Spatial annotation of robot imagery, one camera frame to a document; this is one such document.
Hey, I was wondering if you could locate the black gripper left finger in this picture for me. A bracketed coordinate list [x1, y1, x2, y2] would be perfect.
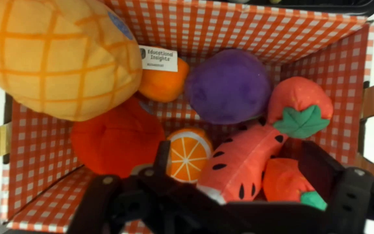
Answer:
[68, 140, 173, 234]

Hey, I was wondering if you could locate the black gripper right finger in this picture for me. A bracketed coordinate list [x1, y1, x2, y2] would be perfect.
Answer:
[289, 141, 374, 234]

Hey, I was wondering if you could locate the red watermelon slice plush toy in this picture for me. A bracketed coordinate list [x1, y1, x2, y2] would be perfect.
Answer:
[195, 123, 291, 206]

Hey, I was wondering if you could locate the red tomato plush toy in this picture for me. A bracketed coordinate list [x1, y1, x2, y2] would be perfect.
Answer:
[70, 98, 167, 180]

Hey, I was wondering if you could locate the red strawberry plush toy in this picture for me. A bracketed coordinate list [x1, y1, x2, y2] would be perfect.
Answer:
[267, 77, 335, 141]
[263, 158, 330, 214]

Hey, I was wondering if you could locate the orange slice plush toy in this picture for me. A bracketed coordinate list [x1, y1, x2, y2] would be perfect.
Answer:
[165, 128, 215, 184]

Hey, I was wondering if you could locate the round orange plush toy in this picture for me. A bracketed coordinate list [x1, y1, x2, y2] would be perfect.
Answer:
[138, 58, 191, 104]

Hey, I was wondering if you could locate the orange pineapple plush toy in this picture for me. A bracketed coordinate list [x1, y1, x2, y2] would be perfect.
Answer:
[0, 0, 144, 124]

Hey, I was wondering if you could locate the purple plum plush toy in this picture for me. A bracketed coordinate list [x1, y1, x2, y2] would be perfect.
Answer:
[185, 49, 274, 127]

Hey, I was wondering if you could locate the black plastic tray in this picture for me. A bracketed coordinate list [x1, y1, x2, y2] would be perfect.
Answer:
[221, 0, 374, 17]

